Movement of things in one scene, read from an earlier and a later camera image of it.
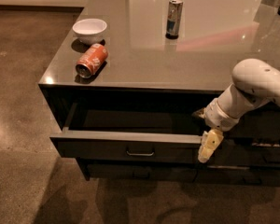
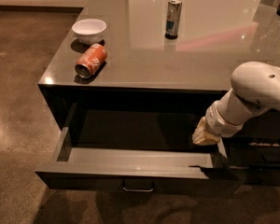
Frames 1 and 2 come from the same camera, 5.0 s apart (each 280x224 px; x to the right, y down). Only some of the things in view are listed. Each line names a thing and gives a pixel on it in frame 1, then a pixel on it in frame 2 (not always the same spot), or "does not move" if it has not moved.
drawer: [230, 154] does not move
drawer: [267, 123] does not move
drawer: [149, 132] to [129, 169]
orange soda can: [91, 61] does not move
